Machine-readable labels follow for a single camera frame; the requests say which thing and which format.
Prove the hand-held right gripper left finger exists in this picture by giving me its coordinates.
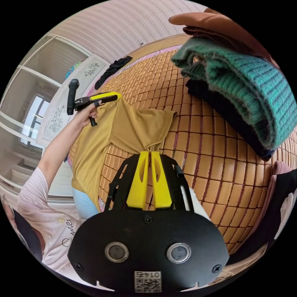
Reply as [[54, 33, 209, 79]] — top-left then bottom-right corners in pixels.
[[126, 151, 149, 209]]

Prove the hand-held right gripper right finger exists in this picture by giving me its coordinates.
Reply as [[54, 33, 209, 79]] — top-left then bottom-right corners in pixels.
[[151, 151, 173, 209]]

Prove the window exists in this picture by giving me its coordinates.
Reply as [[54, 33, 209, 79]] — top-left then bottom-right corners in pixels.
[[19, 93, 51, 149]]

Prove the pink and black pile of clothes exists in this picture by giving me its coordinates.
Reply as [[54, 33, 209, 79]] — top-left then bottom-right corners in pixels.
[[228, 160, 297, 267]]

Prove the person's body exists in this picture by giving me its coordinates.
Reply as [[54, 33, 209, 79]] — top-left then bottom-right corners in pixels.
[[0, 166, 102, 282]]

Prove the person's left hand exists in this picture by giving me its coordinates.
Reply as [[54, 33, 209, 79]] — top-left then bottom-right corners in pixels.
[[74, 100, 102, 128]]

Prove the white cupboard with flower print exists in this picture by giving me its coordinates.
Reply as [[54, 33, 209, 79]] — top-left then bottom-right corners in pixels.
[[35, 53, 110, 147]]

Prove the person's left forearm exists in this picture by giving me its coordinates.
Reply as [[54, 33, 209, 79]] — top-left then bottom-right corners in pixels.
[[37, 117, 87, 186]]

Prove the bed with woven mat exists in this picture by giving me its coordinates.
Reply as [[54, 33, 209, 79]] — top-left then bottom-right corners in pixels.
[[66, 43, 297, 256]]

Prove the black garment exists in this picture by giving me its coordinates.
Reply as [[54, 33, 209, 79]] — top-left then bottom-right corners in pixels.
[[94, 55, 133, 90]]

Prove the yellow short sleeve shirt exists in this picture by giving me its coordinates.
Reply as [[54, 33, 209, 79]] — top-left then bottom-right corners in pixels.
[[71, 94, 178, 212]]

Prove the green and brown pile of clothes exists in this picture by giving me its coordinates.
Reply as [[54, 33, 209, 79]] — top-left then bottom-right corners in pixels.
[[168, 8, 297, 162]]

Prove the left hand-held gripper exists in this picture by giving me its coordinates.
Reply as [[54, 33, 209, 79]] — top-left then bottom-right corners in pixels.
[[74, 92, 123, 127]]

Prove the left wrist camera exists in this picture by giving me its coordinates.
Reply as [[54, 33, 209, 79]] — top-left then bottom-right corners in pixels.
[[67, 79, 80, 116]]

